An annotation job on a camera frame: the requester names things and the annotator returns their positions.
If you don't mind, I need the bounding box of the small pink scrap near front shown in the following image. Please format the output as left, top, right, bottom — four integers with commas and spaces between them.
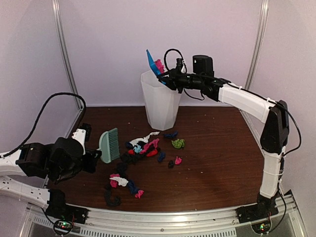
135, 190, 144, 198

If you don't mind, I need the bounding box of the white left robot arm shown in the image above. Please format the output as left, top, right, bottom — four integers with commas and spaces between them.
0, 141, 102, 219

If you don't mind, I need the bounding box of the aluminium right frame rail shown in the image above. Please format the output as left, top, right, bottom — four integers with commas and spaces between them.
240, 0, 269, 146

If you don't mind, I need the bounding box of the aluminium frame rail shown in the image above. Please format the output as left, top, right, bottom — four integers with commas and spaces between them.
240, 0, 269, 146
51, 0, 82, 137

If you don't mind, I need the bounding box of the small black paper ball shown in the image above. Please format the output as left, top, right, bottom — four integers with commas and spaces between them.
168, 160, 175, 168

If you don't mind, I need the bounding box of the black curled paper scrap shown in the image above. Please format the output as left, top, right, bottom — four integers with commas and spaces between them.
104, 190, 121, 207

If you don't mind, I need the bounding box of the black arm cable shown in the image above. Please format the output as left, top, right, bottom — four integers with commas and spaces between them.
0, 92, 87, 158
164, 48, 186, 72

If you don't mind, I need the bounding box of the large pink paper scrap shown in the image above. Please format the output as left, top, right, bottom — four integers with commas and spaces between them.
155, 59, 164, 74

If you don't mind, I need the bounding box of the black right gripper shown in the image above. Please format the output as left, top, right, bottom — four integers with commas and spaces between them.
158, 65, 204, 93

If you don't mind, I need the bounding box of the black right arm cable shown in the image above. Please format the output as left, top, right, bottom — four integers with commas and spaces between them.
164, 48, 186, 72

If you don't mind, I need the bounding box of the blue plastic dustpan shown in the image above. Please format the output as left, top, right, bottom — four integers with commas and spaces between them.
146, 49, 165, 77

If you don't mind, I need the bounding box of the aluminium left frame rail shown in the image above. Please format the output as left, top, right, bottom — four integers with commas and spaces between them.
51, 0, 82, 137

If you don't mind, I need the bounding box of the long black paper scrap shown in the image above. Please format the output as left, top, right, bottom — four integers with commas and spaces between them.
116, 150, 147, 178

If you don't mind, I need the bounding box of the green paper scrap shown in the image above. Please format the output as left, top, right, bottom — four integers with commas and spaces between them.
171, 139, 185, 149

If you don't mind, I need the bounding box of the translucent white waste bin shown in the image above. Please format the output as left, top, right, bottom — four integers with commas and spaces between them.
141, 71, 181, 131

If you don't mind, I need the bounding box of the light blue paper scrap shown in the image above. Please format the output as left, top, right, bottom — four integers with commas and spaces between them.
133, 145, 143, 154

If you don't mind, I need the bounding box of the small blue centre scrap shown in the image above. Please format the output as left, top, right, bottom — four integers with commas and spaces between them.
158, 152, 166, 163

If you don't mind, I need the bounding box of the pink paper strip scrap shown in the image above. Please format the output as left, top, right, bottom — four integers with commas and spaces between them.
140, 138, 160, 154

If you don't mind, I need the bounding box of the dark blue paper scrap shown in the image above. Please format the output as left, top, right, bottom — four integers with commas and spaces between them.
126, 180, 139, 195
163, 131, 178, 139

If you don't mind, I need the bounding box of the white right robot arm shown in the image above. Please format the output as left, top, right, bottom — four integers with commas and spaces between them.
160, 55, 289, 218

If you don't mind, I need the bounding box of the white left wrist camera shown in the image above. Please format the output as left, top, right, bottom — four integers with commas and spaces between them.
71, 123, 92, 150

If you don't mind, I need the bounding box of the mint green hand brush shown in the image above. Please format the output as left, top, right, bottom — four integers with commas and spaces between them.
99, 128, 120, 163

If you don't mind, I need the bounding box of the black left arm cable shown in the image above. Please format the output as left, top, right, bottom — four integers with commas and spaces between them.
0, 92, 87, 158

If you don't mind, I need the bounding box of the long white paper scrap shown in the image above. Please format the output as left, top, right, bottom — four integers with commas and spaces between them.
129, 131, 160, 146

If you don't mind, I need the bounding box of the small pink paper ball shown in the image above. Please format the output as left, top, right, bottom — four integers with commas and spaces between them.
174, 157, 182, 165

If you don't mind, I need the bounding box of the dark blue front paper scrap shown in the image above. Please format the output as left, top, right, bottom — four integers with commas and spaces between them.
126, 180, 139, 195

